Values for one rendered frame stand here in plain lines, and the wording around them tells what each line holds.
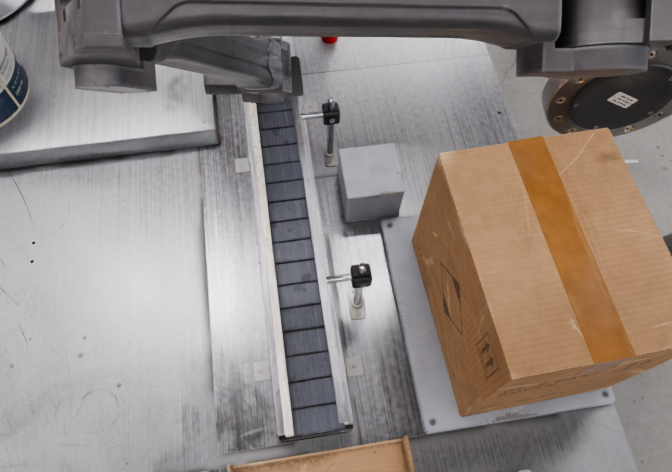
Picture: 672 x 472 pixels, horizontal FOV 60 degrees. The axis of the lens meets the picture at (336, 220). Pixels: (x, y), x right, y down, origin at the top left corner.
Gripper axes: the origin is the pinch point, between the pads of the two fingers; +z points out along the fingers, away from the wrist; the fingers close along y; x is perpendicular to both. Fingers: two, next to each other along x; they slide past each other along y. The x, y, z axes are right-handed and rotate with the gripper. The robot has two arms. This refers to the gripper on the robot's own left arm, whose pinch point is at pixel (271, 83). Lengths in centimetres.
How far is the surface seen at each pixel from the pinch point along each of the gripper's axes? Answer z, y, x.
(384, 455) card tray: -29, -9, 58
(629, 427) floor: 40, -90, 104
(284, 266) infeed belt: -15.2, 1.9, 30.2
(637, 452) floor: 36, -90, 110
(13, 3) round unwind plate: 22, 49, -23
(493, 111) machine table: 5.7, -43.1, 9.7
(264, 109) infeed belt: 3.5, 1.8, 4.2
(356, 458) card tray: -29, -5, 57
